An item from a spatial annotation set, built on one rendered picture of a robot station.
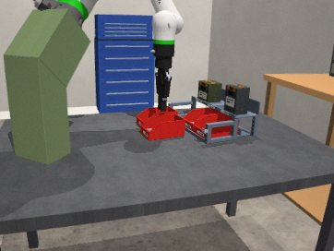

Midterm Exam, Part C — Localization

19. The dark grey case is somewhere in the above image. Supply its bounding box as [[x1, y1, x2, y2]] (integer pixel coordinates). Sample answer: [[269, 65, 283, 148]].
[[224, 84, 250, 115]]

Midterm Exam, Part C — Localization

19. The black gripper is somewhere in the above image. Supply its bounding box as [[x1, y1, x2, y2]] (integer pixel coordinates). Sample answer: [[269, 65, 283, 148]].
[[155, 57, 173, 112]]

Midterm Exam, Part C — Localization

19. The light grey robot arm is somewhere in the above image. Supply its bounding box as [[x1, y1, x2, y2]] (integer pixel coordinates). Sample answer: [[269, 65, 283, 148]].
[[33, 0, 184, 57]]

